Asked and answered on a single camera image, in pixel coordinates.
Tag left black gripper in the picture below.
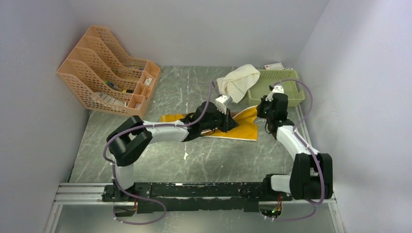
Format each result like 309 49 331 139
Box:
201 106 239 133

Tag yellow brown bear towel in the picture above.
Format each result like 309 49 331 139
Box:
161 102 258 142

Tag orange plastic file organizer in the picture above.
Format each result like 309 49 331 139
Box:
56 25 161 117

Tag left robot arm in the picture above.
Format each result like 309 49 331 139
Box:
103 101 238 202

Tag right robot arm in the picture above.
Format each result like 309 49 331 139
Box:
257 93 333 201

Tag green plastic basket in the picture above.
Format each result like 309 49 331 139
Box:
247 69 306 108

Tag cream white towel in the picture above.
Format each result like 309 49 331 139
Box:
216 64 260 103

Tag white red card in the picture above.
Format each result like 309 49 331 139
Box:
264 63 285 70

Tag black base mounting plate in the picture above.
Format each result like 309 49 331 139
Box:
102 181 292 214

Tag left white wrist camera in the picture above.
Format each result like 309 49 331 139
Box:
215 94 232 114

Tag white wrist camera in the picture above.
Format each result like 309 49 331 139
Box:
266 84 285 102
215 94 232 114

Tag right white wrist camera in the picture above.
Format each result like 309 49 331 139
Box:
266 84 285 102

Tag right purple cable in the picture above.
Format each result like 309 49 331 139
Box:
264 79 326 222

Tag purple cable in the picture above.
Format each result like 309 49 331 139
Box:
102 80 216 226
264 79 326 222

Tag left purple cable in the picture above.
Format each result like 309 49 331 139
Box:
102 80 216 226

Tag aluminium rail frame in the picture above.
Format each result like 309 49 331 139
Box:
45 182 344 233

